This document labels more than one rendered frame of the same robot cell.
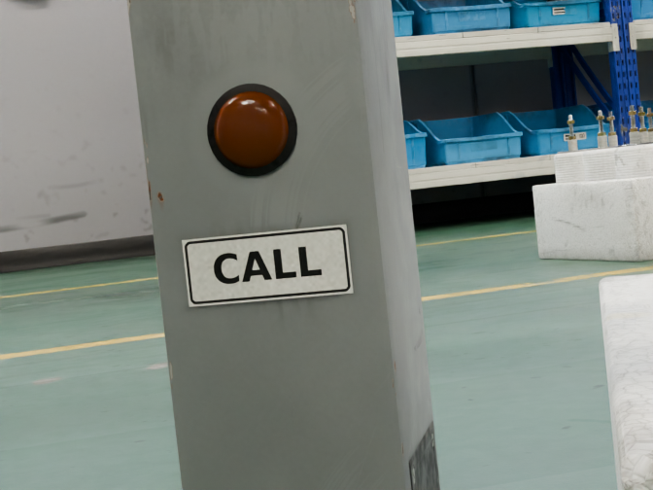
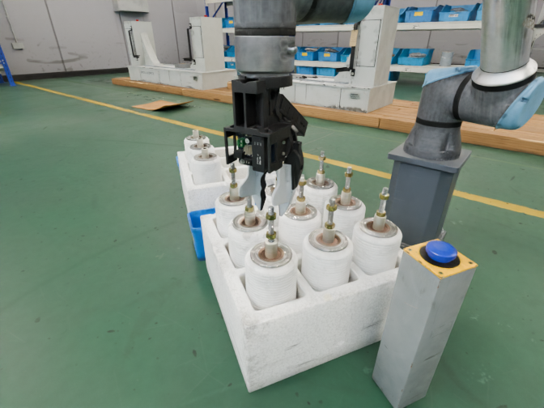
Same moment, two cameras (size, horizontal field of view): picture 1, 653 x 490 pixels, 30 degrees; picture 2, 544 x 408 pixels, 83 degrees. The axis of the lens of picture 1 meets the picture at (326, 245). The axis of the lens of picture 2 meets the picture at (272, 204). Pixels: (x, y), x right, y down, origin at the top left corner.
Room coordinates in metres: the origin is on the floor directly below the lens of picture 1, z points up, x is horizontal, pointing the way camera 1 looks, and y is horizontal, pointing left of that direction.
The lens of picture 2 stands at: (0.79, 0.17, 0.59)
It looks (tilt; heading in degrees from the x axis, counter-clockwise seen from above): 28 degrees down; 236
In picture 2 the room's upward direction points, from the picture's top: straight up
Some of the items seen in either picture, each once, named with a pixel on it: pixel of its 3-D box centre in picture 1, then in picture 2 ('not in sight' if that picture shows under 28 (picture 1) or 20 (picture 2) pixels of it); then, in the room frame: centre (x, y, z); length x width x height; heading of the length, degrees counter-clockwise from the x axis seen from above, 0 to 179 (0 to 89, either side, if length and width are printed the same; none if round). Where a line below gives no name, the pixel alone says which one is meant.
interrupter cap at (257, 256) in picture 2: not in sight; (271, 254); (0.54, -0.20, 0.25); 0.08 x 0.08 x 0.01
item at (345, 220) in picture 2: not in sight; (341, 235); (0.29, -0.26, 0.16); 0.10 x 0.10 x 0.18
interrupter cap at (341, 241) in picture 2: not in sight; (328, 240); (0.43, -0.17, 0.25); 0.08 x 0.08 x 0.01
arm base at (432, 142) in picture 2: not in sight; (435, 134); (-0.08, -0.29, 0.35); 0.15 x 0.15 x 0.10
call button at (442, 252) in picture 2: not in sight; (439, 252); (0.39, 0.01, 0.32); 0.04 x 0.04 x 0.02
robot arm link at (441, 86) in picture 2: not in sight; (448, 92); (-0.08, -0.28, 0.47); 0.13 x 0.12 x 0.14; 86
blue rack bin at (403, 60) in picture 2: not in sight; (415, 57); (-3.80, -2.79, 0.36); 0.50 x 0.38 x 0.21; 18
